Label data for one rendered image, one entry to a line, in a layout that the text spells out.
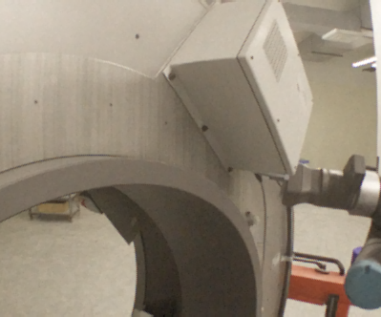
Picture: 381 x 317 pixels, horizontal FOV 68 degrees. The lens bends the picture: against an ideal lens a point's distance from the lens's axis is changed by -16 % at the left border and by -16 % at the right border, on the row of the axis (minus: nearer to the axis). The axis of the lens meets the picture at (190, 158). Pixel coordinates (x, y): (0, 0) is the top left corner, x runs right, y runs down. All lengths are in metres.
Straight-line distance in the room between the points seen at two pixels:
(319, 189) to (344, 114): 10.07
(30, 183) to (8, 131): 0.06
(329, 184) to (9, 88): 0.52
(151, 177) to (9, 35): 0.21
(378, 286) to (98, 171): 0.45
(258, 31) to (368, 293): 0.44
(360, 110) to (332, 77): 1.45
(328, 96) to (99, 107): 10.14
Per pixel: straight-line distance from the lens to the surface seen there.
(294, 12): 5.84
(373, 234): 0.69
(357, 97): 10.98
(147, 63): 0.43
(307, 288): 1.45
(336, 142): 10.51
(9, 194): 0.26
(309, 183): 0.61
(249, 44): 0.40
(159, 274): 1.04
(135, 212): 0.85
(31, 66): 0.32
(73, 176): 0.29
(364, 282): 0.56
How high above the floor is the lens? 1.60
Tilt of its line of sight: 6 degrees down
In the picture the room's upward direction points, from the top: straight up
